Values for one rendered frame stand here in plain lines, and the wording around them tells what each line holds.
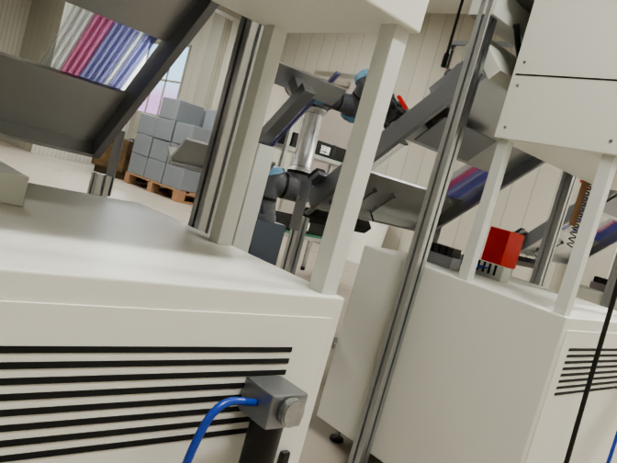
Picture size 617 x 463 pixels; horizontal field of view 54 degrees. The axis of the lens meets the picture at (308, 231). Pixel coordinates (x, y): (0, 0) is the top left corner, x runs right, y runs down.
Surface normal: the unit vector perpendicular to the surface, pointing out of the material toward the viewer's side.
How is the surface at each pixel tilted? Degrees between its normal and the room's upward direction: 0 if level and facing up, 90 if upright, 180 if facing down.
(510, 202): 90
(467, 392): 90
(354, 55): 90
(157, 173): 90
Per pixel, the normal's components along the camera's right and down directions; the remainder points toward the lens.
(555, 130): -0.72, -0.14
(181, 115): 0.71, 0.26
